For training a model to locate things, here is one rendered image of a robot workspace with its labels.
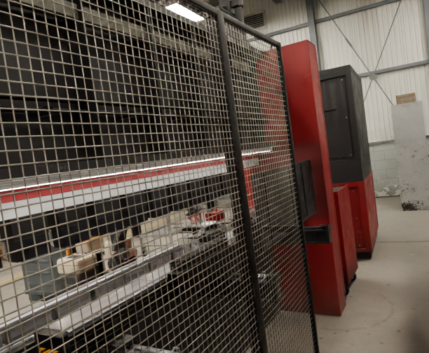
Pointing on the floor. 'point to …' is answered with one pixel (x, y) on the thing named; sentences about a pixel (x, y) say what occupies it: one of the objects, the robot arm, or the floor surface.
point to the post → (240, 181)
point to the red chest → (345, 233)
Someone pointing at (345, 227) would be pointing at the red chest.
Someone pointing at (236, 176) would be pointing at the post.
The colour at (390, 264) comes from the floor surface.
